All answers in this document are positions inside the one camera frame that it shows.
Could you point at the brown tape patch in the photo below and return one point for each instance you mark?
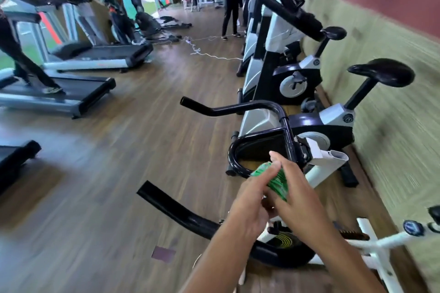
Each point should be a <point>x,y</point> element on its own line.
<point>163,253</point>

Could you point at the white bike with yellow flywheel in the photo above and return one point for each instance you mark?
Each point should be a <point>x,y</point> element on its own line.
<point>375,245</point>

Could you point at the person's left forearm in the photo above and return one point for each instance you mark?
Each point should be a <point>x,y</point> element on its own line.
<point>220,262</point>

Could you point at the person's left hand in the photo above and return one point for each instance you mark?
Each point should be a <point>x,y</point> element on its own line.
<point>251,207</point>

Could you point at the green checkered cleaning cloth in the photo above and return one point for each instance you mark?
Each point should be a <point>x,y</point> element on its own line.
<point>277,183</point>

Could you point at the person's right hand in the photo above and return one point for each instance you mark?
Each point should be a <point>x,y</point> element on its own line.
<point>306,203</point>

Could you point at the black and grey upright bike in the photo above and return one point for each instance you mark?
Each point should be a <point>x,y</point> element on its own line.
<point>323,124</point>
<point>258,35</point>
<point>295,83</point>

